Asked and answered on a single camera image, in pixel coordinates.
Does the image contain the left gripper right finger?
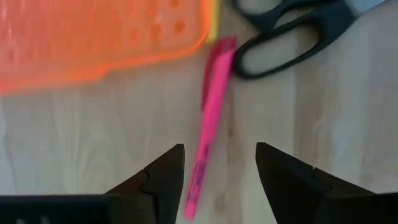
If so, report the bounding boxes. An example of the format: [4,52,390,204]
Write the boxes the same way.
[255,142,377,224]

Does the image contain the orange plastic box lid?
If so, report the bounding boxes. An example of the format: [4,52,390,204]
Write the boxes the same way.
[0,0,215,94]

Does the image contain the pink highlighter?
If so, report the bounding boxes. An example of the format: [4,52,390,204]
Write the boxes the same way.
[183,36,238,221]

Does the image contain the black-handled scissors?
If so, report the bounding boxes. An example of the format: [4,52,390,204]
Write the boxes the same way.
[231,0,388,80]

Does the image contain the yellow highlighter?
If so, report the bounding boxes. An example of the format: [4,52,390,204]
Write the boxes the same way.
[206,0,222,44]

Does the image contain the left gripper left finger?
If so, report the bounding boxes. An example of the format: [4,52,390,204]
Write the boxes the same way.
[104,143,187,224]

